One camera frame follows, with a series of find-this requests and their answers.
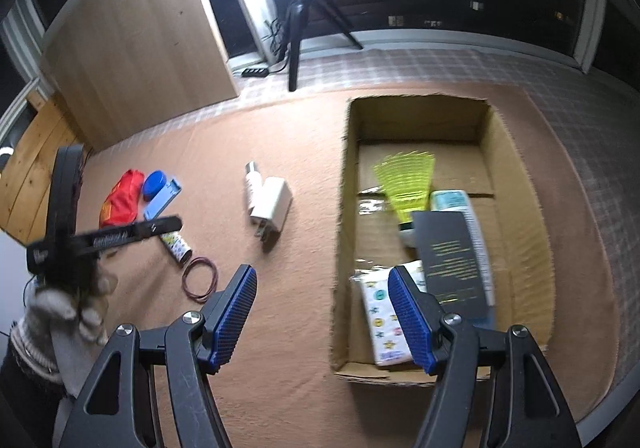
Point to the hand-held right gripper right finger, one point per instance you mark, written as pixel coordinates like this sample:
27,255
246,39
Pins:
410,318

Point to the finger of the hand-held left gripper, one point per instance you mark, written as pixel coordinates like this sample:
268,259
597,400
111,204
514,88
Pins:
160,227

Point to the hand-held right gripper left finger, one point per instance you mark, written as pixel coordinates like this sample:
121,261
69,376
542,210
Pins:
235,308

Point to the small white roll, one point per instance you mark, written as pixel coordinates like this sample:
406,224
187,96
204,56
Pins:
176,245

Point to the blue phone stand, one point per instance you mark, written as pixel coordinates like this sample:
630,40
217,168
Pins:
162,200

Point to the star printed tissue pack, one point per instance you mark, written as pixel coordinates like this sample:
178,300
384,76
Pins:
380,323

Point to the blue round lid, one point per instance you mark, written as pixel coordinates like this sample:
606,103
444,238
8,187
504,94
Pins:
154,184

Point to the red pouch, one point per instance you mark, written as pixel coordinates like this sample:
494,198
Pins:
122,200

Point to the dark card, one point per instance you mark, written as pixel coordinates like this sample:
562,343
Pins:
450,263

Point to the small pink bottle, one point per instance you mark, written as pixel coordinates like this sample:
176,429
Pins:
252,183

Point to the white charger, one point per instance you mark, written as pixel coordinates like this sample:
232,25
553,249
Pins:
272,205

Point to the white tube with blue cap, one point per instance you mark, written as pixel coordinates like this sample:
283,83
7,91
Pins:
450,200

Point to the yellow shuttlecock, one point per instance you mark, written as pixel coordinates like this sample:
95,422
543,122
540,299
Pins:
405,183

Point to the cardboard box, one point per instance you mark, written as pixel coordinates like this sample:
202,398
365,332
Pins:
525,228

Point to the person's left forearm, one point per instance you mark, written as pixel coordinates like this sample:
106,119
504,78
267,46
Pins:
25,403

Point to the person's left hand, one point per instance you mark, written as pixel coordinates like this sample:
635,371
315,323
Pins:
60,313

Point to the wooden slat panel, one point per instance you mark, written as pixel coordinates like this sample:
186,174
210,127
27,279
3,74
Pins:
35,167

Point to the black power strip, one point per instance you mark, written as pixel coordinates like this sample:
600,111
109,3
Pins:
255,72

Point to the large wooden board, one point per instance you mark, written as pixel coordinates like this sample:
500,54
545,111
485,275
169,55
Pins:
140,37

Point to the black tripod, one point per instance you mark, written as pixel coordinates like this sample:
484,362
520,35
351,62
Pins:
295,57

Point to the checked sheet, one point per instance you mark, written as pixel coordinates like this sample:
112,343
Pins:
575,97

